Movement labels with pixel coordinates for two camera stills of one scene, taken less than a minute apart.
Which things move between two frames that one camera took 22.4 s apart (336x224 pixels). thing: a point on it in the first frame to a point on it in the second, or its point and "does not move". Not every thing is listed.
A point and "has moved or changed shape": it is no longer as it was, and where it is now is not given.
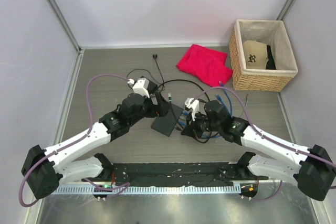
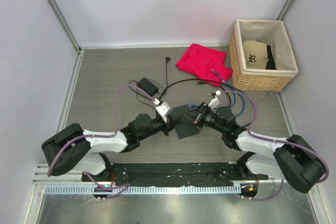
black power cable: x=155 y=56 to x=167 y=59
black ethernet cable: x=205 y=92 to x=200 y=83
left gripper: x=156 y=110 to x=172 y=120
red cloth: x=208 y=64 does not move
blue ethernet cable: x=221 y=85 has moved or changed shape
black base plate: x=179 y=173 does not move
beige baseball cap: x=255 y=54 does not move
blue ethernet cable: x=218 y=97 has moved or changed shape
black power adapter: x=151 y=86 does not move
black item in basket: x=270 y=64 does not move
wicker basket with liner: x=271 y=32 does not move
